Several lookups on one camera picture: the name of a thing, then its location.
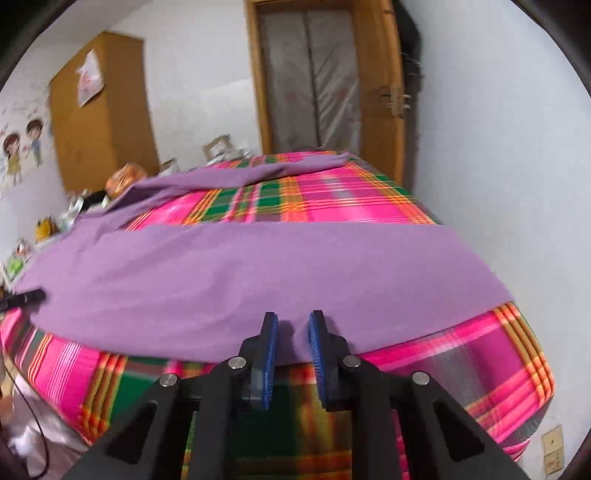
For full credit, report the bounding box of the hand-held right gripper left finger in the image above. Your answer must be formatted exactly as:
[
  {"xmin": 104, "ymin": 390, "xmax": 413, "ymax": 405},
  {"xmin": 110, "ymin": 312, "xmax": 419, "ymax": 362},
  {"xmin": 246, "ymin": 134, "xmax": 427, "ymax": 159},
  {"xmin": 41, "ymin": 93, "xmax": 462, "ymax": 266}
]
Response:
[{"xmin": 65, "ymin": 311, "xmax": 280, "ymax": 480}]

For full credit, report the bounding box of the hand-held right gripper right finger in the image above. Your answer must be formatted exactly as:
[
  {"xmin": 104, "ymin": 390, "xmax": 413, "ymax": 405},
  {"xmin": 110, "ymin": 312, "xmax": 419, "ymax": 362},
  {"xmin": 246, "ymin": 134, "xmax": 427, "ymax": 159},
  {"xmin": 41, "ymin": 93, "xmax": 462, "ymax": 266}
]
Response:
[{"xmin": 308, "ymin": 310, "xmax": 529, "ymax": 480}]

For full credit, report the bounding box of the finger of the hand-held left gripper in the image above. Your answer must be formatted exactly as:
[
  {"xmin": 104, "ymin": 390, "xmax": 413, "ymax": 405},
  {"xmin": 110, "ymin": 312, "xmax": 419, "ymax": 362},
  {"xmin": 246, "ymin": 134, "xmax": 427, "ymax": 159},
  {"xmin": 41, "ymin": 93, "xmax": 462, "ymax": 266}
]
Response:
[{"xmin": 0, "ymin": 288, "xmax": 47, "ymax": 313}]

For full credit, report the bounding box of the purple hoodie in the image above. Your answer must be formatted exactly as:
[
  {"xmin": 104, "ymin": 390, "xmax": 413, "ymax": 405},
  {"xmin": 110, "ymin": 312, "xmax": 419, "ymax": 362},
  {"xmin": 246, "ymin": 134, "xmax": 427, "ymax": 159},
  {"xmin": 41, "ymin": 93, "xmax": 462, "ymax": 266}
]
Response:
[{"xmin": 11, "ymin": 151, "xmax": 515, "ymax": 363}]

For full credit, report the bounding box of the yellow bag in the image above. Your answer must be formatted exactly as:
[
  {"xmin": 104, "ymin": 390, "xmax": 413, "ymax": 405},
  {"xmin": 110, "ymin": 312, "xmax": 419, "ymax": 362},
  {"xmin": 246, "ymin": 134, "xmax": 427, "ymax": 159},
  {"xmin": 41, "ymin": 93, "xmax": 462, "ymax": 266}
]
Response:
[{"xmin": 34, "ymin": 217, "xmax": 58, "ymax": 243}]

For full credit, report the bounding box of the bag of oranges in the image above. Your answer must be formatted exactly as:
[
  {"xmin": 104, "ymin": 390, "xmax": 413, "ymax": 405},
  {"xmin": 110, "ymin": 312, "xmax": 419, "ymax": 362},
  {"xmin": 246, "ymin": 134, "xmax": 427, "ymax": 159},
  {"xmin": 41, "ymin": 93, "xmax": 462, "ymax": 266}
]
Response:
[{"xmin": 105, "ymin": 162, "xmax": 148, "ymax": 199}]

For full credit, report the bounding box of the pink green plaid bed sheet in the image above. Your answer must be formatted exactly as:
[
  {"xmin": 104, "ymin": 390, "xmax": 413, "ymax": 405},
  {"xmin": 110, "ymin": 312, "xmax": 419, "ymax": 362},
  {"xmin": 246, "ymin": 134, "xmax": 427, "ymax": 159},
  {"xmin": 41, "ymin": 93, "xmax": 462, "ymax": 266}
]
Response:
[{"xmin": 0, "ymin": 150, "xmax": 557, "ymax": 480}]

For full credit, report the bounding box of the wooden wardrobe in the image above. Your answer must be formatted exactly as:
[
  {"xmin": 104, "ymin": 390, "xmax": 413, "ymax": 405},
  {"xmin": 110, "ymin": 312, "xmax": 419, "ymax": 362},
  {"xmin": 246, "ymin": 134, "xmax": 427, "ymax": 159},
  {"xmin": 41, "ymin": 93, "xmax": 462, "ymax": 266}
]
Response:
[{"xmin": 48, "ymin": 31, "xmax": 160, "ymax": 192}]

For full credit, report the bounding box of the white red plastic bag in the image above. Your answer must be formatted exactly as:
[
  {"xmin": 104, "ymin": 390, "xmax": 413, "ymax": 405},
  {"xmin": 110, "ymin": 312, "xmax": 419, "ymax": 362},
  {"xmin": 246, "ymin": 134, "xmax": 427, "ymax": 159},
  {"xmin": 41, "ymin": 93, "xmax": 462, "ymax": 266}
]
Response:
[{"xmin": 76, "ymin": 48, "xmax": 105, "ymax": 109}]

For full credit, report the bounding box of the clear plastic door curtain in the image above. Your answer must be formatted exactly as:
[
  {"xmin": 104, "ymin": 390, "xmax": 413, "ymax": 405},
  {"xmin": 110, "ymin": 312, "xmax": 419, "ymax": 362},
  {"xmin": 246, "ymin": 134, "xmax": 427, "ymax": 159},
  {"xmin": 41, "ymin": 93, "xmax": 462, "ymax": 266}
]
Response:
[{"xmin": 259, "ymin": 9, "xmax": 361, "ymax": 155}]

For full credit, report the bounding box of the wooden door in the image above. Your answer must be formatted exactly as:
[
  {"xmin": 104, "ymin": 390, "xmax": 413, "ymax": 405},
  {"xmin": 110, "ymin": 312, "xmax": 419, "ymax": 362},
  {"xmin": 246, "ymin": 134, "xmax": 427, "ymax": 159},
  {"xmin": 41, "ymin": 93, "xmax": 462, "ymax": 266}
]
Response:
[{"xmin": 353, "ymin": 0, "xmax": 407, "ymax": 185}]

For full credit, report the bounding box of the dark hanging garment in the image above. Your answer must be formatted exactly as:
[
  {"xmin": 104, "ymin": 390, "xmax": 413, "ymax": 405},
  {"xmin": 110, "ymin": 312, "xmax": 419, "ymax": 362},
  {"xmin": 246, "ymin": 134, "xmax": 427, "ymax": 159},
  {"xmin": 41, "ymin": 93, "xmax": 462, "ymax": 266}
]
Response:
[{"xmin": 394, "ymin": 0, "xmax": 423, "ymax": 93}]

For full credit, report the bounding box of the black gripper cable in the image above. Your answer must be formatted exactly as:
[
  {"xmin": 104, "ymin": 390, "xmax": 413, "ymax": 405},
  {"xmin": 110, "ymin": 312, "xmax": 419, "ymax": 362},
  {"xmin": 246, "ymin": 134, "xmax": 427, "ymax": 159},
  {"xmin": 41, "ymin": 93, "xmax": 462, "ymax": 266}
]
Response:
[{"xmin": 0, "ymin": 355, "xmax": 49, "ymax": 478}]

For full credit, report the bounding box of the cartoon wall sticker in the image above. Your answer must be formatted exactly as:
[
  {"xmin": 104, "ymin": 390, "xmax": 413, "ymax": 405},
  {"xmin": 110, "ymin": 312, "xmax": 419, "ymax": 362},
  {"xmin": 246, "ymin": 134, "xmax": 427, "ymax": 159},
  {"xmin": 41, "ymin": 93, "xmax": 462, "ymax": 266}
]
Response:
[{"xmin": 0, "ymin": 117, "xmax": 47, "ymax": 185}]

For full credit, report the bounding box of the metal door handle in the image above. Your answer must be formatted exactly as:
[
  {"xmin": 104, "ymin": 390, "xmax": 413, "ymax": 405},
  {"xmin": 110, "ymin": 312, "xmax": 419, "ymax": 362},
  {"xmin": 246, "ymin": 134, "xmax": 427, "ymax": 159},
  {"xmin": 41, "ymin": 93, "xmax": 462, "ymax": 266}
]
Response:
[{"xmin": 379, "ymin": 85, "xmax": 411, "ymax": 118}]

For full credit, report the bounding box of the wooden door frame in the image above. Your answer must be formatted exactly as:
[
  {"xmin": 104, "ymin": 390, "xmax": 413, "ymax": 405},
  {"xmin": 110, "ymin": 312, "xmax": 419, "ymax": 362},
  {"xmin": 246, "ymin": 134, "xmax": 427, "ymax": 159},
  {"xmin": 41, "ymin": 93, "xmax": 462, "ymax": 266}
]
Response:
[{"xmin": 245, "ymin": 0, "xmax": 407, "ymax": 185}]

